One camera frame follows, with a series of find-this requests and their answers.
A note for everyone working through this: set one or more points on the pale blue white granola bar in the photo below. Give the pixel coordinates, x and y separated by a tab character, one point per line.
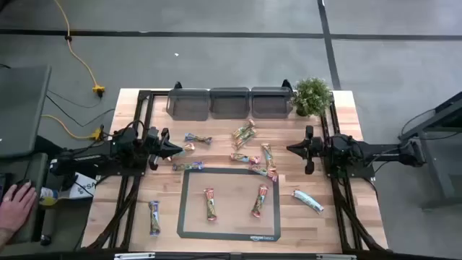
307	201

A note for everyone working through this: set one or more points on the black-bordered silicone baking mat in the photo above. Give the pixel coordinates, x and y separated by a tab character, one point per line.
234	231

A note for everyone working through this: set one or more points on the orange green wrapper granola bar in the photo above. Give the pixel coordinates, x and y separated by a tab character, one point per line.
246	138

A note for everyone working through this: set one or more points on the yellow snack packets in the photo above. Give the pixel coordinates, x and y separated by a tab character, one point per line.
243	129

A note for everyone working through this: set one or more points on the grey metal desk frame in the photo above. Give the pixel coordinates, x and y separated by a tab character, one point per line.
435	166

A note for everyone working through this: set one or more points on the teal orange wrapper granola bar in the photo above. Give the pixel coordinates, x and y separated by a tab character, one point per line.
187	147
268	156

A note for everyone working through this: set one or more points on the dark side desk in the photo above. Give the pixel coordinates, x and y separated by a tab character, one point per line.
27	238

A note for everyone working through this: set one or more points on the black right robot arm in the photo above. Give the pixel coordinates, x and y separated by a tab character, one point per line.
379	153

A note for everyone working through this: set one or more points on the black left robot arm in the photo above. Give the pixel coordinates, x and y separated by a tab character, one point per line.
90	157

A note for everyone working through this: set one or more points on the white printed box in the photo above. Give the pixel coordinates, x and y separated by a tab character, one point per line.
84	187

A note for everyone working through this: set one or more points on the small plastic bottle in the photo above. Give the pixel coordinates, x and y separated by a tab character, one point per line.
48	195

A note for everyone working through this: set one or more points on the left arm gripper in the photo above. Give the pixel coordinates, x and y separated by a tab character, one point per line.
154	142

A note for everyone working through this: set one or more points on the grey computer monitor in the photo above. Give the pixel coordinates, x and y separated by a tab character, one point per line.
21	108

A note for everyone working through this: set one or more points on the blue wrapper granola bar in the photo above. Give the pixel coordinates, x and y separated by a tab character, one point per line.
187	166
198	138
154	218

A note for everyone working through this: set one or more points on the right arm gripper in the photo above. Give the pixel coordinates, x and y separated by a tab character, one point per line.
315	148

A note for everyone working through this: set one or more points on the translucent grey plastic bin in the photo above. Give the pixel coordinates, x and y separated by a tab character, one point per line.
229	104
270	104
187	106

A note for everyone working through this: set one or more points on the person's hand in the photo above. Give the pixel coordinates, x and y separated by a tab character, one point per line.
16	209

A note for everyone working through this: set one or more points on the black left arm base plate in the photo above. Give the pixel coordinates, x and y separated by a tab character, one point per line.
115	172

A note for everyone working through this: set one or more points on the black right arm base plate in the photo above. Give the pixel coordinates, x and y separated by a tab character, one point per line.
361	172

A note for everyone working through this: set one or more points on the silver metal bracket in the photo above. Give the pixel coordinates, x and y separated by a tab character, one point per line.
335	257
134	256

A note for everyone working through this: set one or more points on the small green potted plant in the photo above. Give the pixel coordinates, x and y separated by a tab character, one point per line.
311	95

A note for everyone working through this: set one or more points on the black caster wheel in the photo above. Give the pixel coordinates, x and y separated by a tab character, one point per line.
45	240

